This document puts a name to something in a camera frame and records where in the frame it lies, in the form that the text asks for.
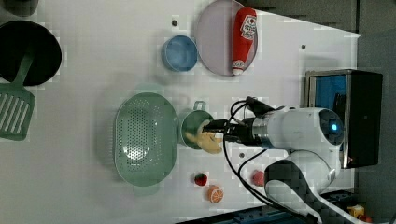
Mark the red plush ketchup bottle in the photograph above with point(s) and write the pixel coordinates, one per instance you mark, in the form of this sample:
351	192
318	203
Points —
244	31

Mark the green metal mug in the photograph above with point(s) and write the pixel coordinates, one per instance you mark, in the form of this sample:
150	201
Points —
189	120

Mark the yellow plush banana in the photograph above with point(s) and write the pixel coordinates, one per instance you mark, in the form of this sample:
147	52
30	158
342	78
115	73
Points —
206	141

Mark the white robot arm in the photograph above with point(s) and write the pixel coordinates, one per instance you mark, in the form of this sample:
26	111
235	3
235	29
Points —
312	138

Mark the grey round plate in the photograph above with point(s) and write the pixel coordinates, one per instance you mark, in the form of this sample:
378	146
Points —
214	37

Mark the red plush strawberry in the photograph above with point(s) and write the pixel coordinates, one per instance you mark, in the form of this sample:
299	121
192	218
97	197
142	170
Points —
200	179

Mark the blue cup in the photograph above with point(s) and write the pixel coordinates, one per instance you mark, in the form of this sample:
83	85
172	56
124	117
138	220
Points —
179	53

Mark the green colander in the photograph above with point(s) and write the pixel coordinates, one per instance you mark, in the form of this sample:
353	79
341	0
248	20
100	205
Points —
145	139

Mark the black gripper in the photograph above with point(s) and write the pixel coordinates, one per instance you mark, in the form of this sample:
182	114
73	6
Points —
237	133

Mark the pink plush fruit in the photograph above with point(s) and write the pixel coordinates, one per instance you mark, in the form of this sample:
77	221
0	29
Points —
258	178

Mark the black pan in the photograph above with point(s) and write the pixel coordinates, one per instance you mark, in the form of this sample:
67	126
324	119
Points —
18	38

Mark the green slotted spatula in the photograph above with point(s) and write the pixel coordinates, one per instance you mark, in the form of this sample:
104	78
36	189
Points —
17	103

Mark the plush orange slice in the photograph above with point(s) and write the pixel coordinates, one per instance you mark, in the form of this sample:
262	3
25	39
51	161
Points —
215	194

